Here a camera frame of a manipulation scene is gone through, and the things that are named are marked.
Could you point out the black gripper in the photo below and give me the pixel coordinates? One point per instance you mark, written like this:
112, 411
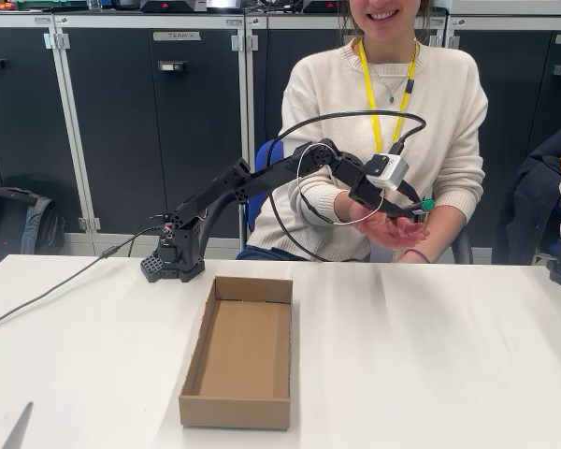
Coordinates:
366, 193

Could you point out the green black marker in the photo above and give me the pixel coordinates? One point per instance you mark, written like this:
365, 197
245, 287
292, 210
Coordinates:
427, 204

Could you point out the person's right forearm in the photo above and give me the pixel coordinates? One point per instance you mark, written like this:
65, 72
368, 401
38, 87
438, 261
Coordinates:
320, 203

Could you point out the person's left forearm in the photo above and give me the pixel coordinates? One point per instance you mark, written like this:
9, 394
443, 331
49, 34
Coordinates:
453, 206

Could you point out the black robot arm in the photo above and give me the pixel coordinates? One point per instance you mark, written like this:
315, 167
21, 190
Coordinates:
224, 187

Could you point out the person in cream sweater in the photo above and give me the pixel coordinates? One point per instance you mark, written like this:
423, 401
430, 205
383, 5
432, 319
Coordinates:
449, 117

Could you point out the person's right hand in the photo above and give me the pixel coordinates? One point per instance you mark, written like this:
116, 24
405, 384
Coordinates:
392, 233

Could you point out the purple wrist band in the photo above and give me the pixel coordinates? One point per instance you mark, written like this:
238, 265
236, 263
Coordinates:
418, 255

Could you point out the dark blue jacket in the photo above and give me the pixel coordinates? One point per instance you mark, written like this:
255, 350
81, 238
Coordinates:
533, 196

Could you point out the black case red logo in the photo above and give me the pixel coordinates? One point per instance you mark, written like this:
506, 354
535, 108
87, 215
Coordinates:
173, 5
325, 5

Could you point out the open brown cardboard box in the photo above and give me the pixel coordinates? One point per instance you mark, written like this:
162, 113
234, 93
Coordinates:
243, 351

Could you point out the black grey backpack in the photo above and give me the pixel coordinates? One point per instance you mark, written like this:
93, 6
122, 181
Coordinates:
18, 224

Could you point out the green flat box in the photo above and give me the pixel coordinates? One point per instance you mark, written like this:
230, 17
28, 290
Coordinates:
51, 4

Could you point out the white gripper camera box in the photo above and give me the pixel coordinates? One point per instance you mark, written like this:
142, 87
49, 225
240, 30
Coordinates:
388, 173

